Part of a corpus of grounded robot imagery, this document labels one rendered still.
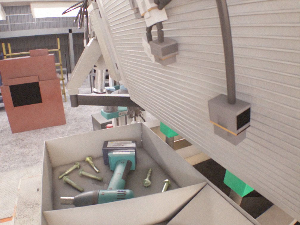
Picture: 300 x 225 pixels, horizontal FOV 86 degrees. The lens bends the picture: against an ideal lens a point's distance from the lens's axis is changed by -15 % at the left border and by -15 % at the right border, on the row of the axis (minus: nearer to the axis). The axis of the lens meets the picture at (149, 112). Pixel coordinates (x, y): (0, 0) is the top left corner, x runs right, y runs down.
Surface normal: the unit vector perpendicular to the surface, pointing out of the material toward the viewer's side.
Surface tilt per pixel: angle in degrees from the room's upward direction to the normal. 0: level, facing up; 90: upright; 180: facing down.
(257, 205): 0
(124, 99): 90
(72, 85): 92
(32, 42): 90
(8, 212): 0
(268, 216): 0
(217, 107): 106
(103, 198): 25
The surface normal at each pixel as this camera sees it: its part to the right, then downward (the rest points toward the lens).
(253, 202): 0.00, -0.93
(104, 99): 0.35, 0.34
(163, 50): 0.49, 0.48
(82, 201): -0.18, -0.47
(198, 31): -0.86, 0.41
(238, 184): -0.89, 0.16
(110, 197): 0.03, -0.70
